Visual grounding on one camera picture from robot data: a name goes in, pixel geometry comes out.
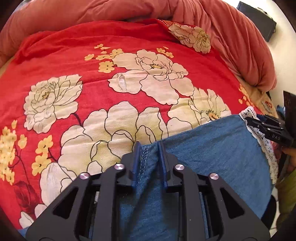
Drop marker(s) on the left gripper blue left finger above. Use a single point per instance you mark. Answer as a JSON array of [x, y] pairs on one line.
[[135, 163]]

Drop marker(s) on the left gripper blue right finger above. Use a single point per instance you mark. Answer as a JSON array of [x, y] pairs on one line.
[[162, 161]]

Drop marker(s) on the blue denim pants lace trim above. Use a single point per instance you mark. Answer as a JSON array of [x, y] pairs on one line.
[[220, 177]]

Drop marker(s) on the person's right hand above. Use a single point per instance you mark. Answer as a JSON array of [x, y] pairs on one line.
[[291, 152]]

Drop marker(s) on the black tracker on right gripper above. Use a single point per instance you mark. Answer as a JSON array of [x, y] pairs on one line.
[[290, 114]]

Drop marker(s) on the red floral bed blanket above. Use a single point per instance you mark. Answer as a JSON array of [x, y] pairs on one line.
[[78, 99]]

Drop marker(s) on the salmon pink quilt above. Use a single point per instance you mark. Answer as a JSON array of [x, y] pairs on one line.
[[239, 42]]

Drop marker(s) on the black device on floor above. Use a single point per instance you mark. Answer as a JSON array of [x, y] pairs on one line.
[[265, 24]]

